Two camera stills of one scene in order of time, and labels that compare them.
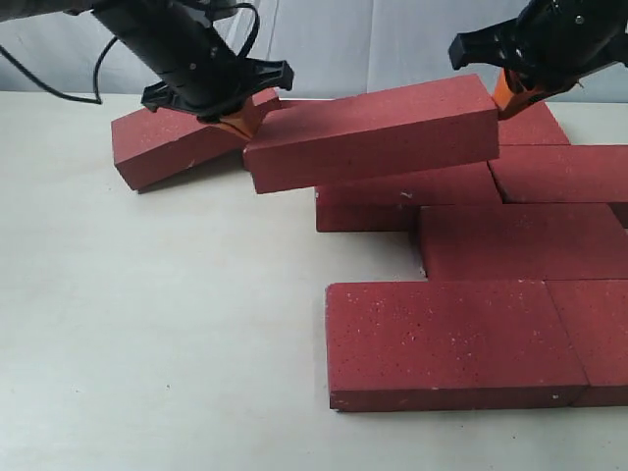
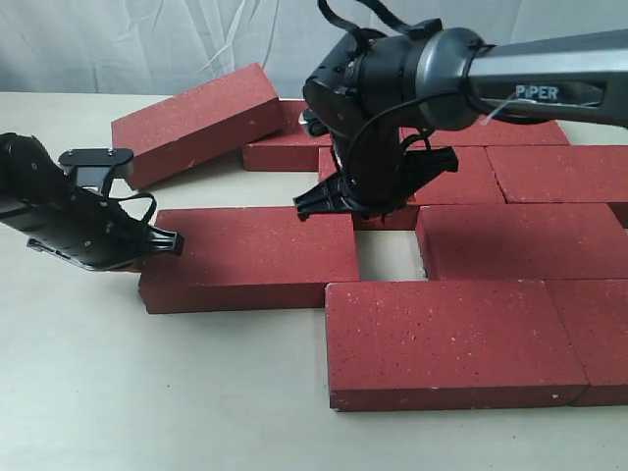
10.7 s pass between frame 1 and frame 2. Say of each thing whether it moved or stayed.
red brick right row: stayed
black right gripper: moved
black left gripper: moved
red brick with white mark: stayed
